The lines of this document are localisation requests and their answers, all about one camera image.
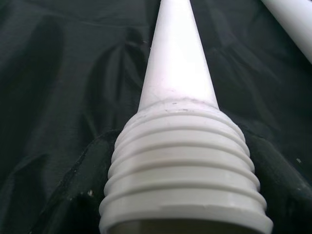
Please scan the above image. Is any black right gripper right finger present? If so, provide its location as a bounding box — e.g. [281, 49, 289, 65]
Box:
[248, 135, 312, 234]

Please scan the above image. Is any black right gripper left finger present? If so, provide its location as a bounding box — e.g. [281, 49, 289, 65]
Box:
[36, 130, 122, 234]

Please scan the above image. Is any white tapered plastic table leg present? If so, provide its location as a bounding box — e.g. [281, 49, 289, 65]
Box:
[260, 0, 312, 64]
[98, 0, 273, 234]

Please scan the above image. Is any black cloth table cover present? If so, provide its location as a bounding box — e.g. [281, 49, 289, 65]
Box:
[0, 0, 312, 234]

